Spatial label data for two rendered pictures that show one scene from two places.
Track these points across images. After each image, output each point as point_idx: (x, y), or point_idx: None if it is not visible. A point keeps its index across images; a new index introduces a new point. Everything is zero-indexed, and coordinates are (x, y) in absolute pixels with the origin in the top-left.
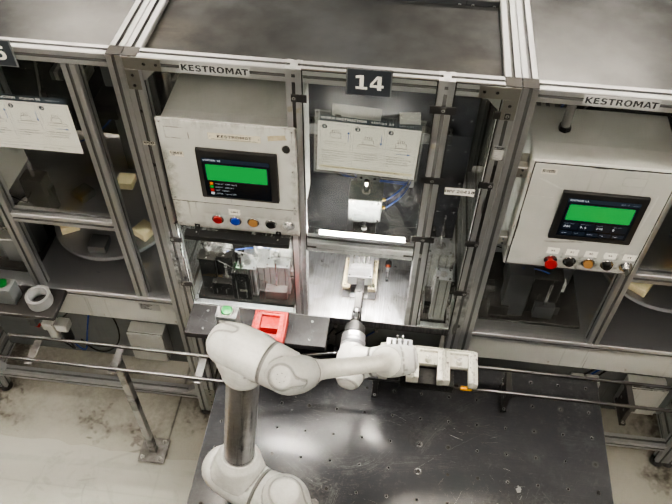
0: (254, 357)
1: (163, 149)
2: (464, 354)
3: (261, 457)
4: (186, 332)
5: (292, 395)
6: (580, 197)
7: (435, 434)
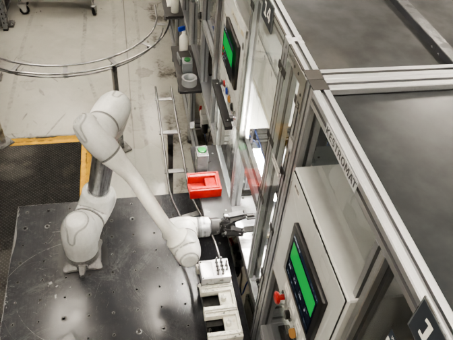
0: (95, 108)
1: (224, 9)
2: (238, 326)
3: (101, 204)
4: (190, 147)
5: None
6: (298, 241)
7: (176, 339)
